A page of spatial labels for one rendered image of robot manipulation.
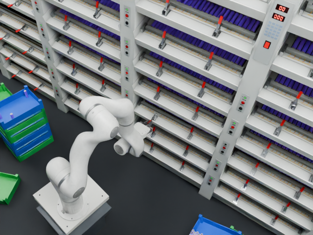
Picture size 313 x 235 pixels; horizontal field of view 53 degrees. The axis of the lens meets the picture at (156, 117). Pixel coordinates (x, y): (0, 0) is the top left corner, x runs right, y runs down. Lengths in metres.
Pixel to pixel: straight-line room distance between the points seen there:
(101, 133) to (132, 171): 1.10
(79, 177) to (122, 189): 0.85
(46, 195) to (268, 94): 1.38
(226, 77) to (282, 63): 0.29
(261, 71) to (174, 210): 1.26
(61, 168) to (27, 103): 0.90
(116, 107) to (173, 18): 0.49
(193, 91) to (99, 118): 0.58
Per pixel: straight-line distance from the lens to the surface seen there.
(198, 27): 1.51
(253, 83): 1.51
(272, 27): 1.34
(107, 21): 1.85
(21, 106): 2.42
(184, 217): 2.33
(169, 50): 1.66
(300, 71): 1.43
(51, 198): 2.04
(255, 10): 1.34
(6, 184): 2.55
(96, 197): 2.01
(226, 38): 1.47
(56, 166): 1.65
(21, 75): 3.07
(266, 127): 1.69
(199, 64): 1.61
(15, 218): 2.42
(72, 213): 1.97
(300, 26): 1.32
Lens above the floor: 2.12
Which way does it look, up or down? 50 degrees down
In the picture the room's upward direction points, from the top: 6 degrees clockwise
